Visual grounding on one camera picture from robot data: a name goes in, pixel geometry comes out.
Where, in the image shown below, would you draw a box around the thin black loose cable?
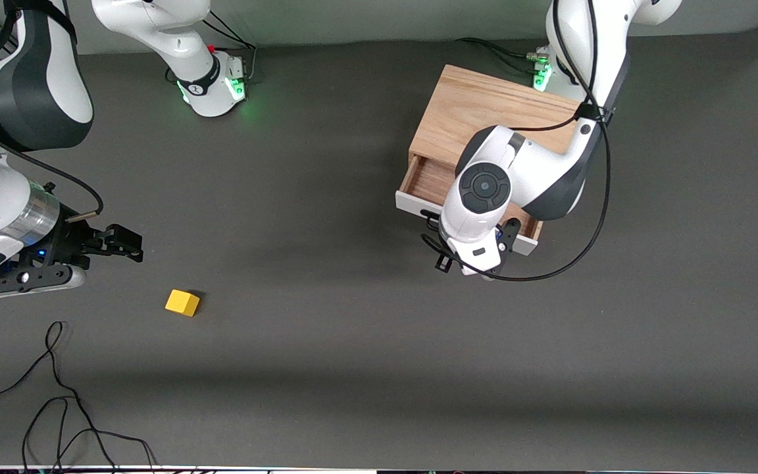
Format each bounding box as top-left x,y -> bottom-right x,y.
22,397 -> 159,474
0,321 -> 120,474

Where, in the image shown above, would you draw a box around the dark grey table mat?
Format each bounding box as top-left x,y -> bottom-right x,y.
0,23 -> 758,471

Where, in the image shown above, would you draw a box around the black left arm base cables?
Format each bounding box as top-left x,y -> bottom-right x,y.
455,38 -> 547,74

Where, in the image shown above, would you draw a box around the white drawer with black handle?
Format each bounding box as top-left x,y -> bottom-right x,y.
396,155 -> 544,256

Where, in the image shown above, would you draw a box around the wooden drawer cabinet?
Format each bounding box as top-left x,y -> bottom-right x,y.
408,64 -> 586,218

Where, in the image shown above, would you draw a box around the yellow block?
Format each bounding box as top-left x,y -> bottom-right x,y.
165,290 -> 201,318

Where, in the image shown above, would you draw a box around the black right arm base cables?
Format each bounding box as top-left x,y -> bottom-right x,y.
167,10 -> 258,86

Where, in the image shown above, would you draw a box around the black arm base cables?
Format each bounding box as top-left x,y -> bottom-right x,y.
455,38 -> 547,74
167,10 -> 258,86

